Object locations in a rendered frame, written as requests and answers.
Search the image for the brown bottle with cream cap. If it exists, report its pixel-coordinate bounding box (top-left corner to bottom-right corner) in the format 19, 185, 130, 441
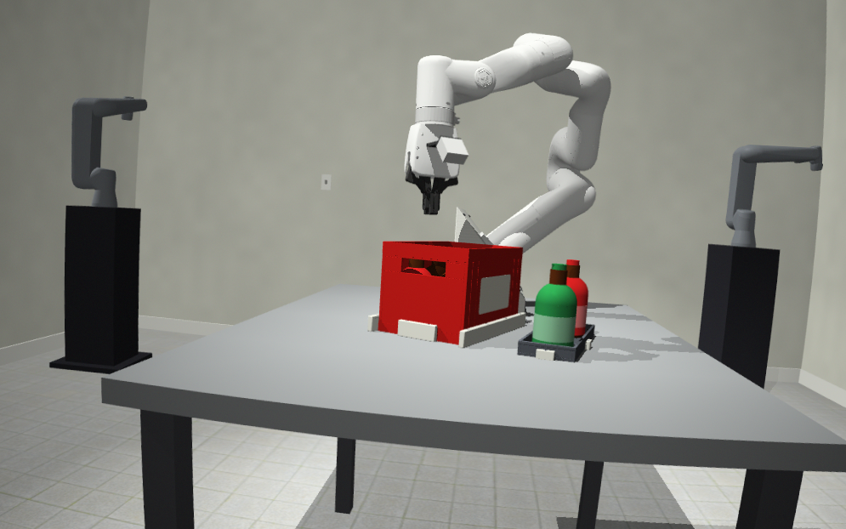
426, 261, 446, 276

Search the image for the green bottle with pale green label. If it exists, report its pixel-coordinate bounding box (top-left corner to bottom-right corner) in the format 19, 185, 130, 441
532, 264, 577, 347

